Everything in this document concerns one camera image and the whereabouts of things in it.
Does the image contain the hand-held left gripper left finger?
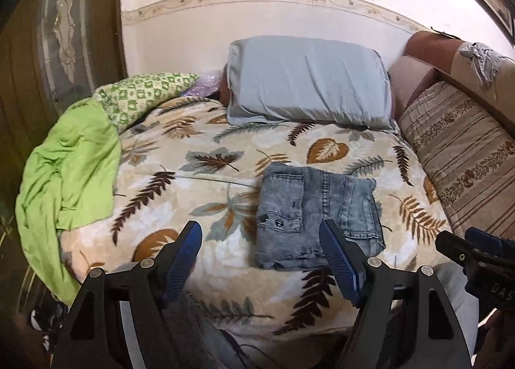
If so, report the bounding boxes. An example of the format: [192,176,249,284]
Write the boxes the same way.
[50,220,203,369]

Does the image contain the purple plastic bag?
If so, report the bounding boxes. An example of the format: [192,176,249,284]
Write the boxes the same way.
[181,73,227,98]

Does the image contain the person's right forearm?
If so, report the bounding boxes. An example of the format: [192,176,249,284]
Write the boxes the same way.
[481,307,515,369]

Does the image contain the light blue pillow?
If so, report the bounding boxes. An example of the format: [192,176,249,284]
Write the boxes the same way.
[225,35,397,131]

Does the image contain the leaf print blanket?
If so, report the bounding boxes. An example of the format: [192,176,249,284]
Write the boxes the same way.
[60,95,455,337]

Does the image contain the lime green cloth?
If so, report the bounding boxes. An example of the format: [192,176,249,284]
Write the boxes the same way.
[15,97,121,305]

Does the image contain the striped floral cushion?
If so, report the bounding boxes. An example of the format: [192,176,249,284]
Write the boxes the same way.
[398,80,515,240]

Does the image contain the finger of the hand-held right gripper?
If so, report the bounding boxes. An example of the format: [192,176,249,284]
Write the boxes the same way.
[464,227,504,257]
[435,231,485,271]

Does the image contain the person's leg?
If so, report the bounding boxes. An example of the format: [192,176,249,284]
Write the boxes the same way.
[434,262,480,339]
[133,290,262,369]

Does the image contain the person's left leg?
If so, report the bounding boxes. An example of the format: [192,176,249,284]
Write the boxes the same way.
[133,290,262,369]

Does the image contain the black and white object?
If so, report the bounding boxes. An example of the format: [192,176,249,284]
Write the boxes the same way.
[30,302,65,354]

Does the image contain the wooden door with glass panel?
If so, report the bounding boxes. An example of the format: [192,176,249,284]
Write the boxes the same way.
[0,0,128,209]

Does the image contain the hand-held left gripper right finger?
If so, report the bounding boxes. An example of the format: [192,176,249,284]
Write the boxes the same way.
[319,219,472,369]

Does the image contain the grey-blue denim pants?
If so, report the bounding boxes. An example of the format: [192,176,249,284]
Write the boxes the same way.
[253,162,387,271]

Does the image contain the crumpled grey cloth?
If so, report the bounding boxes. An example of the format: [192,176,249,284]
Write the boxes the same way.
[459,42,508,89]

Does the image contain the person's right leg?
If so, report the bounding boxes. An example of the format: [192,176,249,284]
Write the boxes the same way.
[434,262,480,339]

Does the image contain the green patterned pillow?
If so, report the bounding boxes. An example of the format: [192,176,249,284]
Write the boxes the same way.
[93,72,201,131]

